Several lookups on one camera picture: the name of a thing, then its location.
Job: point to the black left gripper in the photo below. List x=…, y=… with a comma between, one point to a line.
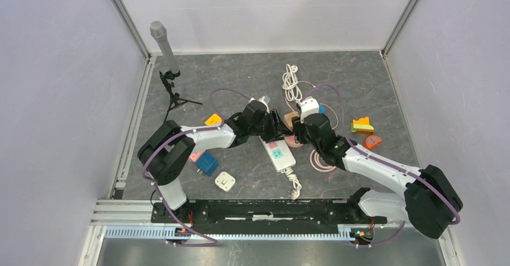
x=278, y=129

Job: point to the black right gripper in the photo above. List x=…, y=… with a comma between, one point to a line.
x=298, y=127

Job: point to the beige cube socket adapter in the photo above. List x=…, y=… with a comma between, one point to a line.
x=288, y=119

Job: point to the white power strip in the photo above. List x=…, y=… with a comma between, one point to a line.
x=280, y=155

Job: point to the yellow cube socket adapter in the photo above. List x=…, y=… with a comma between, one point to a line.
x=213, y=120

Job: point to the white plug adapter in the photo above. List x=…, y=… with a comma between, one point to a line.
x=224, y=181

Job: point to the blue cube socket adapter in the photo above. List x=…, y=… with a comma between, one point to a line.
x=207, y=163

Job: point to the pink cube socket adapter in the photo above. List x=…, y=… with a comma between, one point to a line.
x=195, y=156

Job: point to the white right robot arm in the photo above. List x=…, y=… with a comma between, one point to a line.
x=422, y=197

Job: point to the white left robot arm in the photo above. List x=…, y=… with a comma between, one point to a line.
x=166, y=152

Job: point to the pink round socket base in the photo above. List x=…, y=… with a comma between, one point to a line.
x=292, y=142

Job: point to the light blue plug adapter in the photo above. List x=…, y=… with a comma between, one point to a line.
x=321, y=109

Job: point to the orange round plug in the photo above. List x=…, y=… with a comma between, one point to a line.
x=372, y=141

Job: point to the yellow green toy block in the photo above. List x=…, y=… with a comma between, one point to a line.
x=362, y=126

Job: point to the grey microphone on stand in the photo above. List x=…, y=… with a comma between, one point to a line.
x=159, y=33

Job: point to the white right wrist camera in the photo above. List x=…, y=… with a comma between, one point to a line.
x=308, y=106

